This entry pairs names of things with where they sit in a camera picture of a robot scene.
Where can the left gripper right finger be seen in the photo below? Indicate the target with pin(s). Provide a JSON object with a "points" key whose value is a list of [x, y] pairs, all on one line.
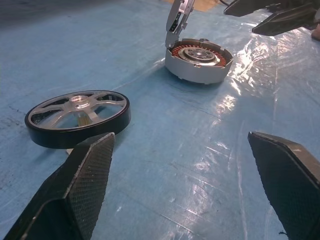
{"points": [[292, 185]]}

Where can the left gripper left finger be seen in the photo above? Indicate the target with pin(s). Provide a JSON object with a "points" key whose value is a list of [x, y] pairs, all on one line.
{"points": [[82, 180]]}

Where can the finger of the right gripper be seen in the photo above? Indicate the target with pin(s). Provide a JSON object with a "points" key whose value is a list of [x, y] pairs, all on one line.
{"points": [[252, 7], [287, 22]]}

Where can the black rimmed silver spoked rotor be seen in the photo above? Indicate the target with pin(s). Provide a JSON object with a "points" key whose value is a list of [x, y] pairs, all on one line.
{"points": [[50, 136]]}

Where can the silver motor stator housing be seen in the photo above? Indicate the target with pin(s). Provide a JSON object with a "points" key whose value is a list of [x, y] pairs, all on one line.
{"points": [[195, 73]]}

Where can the blue table mat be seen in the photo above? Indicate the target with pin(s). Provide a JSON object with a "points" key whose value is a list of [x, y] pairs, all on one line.
{"points": [[162, 180]]}

